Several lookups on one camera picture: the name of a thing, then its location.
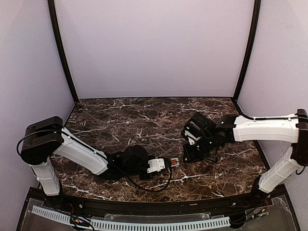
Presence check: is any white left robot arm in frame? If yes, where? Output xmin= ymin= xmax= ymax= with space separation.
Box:
xmin=16 ymin=116 xmax=160 ymax=196

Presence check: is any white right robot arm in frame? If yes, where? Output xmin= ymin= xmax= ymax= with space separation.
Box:
xmin=181 ymin=109 xmax=308 ymax=194

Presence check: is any black left frame post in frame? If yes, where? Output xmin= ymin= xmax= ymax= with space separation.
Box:
xmin=47 ymin=0 xmax=79 ymax=104

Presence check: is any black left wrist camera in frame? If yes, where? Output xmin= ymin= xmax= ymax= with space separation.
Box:
xmin=147 ymin=158 xmax=171 ymax=173

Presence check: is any black frame post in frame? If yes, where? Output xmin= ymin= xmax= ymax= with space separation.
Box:
xmin=47 ymin=0 xmax=79 ymax=104
xmin=232 ymin=0 xmax=261 ymax=104

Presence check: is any orange battery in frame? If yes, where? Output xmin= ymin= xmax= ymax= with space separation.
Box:
xmin=170 ymin=160 xmax=180 ymax=167

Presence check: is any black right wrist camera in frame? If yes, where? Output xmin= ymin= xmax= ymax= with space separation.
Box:
xmin=185 ymin=133 xmax=201 ymax=146

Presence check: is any white remote control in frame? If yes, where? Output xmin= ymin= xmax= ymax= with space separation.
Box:
xmin=167 ymin=158 xmax=180 ymax=167

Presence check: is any black front table rail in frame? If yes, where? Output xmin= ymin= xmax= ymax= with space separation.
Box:
xmin=37 ymin=194 xmax=266 ymax=217

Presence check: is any black right frame post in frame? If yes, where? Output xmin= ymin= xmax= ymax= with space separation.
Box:
xmin=232 ymin=0 xmax=261 ymax=104

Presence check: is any white slotted cable duct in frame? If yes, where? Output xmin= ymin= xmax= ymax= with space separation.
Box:
xmin=31 ymin=205 xmax=231 ymax=231

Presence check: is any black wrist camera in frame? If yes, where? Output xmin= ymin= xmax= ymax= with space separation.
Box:
xmin=147 ymin=158 xmax=171 ymax=173
xmin=185 ymin=133 xmax=201 ymax=146

